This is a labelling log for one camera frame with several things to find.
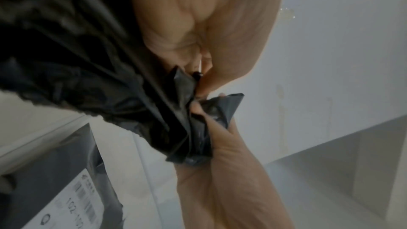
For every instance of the person's left hand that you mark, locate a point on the person's left hand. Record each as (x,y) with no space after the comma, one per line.
(203,9)

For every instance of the black plastic bag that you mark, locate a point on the black plastic bag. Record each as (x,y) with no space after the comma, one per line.
(95,72)

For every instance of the person's right hand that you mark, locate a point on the person's right hand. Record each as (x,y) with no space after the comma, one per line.
(229,177)

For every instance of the grey mailer parcel white label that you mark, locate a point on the grey mailer parcel white label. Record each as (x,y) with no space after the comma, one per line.
(47,185)

